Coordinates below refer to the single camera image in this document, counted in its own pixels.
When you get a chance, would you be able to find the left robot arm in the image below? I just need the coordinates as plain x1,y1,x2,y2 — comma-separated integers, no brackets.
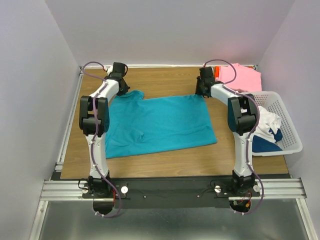
79,62,130,179

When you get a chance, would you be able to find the aluminium frame rail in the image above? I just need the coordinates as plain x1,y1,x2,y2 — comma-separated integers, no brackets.
37,178,86,201

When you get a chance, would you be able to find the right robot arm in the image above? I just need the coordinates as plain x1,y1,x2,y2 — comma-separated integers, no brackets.
195,67,260,196

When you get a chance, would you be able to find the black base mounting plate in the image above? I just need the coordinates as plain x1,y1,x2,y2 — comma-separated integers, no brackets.
78,176,260,213

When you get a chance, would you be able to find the orange folded t shirt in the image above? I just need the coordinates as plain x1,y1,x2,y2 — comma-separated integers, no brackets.
213,65,221,79

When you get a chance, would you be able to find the dark blue t shirt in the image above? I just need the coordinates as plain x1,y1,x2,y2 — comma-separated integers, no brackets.
252,127,283,153

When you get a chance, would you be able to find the white t shirt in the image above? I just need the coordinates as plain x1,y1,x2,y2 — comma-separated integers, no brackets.
254,106,282,143

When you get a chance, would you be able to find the teal t shirt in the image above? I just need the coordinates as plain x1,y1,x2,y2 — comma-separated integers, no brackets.
105,90,217,159

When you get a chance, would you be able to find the white plastic laundry basket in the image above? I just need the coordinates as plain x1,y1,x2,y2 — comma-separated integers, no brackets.
252,91,303,157

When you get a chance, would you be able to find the pink folded t shirt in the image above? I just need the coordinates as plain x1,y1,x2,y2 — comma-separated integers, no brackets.
218,63,262,92

